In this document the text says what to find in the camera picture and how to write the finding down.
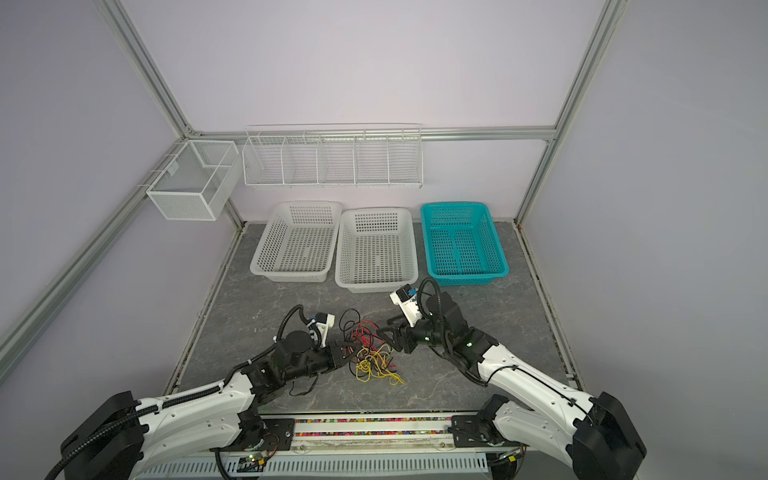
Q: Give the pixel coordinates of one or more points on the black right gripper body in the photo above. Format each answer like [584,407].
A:
[425,334]

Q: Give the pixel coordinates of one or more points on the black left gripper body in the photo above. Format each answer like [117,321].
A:
[319,360]

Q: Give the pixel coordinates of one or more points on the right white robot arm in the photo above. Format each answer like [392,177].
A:
[594,435]

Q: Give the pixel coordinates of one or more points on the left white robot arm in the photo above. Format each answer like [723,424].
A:
[126,436]

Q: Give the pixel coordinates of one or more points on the teal plastic basket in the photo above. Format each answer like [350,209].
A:
[462,245]

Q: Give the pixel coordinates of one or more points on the middle white plastic basket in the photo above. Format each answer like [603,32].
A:
[376,250]

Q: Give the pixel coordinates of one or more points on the white plastic basket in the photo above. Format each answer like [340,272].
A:
[376,250]
[298,242]

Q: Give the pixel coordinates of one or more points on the left white plastic basket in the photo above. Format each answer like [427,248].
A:
[298,242]

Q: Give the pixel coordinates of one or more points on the small green circuit board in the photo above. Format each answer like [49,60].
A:
[250,464]

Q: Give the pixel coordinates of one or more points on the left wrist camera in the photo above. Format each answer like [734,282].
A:
[319,327]

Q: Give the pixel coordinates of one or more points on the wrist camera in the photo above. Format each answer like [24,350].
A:
[319,327]
[406,299]

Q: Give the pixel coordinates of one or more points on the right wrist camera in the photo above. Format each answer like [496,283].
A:
[406,299]

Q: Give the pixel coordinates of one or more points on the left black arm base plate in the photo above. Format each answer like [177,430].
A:
[271,434]

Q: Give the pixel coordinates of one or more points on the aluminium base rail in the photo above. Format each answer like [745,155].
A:
[409,432]

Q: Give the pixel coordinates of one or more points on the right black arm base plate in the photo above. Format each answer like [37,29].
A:
[474,431]

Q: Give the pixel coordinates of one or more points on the white vented cable duct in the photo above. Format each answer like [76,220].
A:
[324,466]

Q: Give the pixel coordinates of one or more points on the white wire wall shelf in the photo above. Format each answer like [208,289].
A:
[333,155]

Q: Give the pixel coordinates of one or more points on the white mesh wall box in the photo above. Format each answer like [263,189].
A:
[198,180]

